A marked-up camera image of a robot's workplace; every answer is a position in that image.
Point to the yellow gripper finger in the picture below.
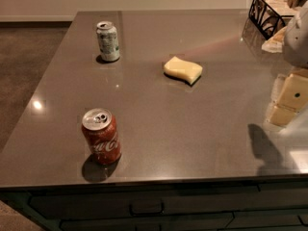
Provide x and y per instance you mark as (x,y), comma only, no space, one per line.
(289,96)

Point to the red coke can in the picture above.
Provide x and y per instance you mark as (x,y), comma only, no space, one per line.
(100,131)

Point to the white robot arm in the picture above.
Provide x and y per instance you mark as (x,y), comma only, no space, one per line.
(295,44)

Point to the white green soda can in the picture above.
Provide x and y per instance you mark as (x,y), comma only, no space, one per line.
(108,41)

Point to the napkins in basket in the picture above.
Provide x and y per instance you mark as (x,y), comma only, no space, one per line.
(281,11)

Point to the yellow sponge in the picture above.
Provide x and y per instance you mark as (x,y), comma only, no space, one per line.
(184,70)

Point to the dark cabinet drawers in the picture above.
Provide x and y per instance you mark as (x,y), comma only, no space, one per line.
(179,207)

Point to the black wire basket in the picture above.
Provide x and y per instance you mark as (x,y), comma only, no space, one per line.
(266,30)

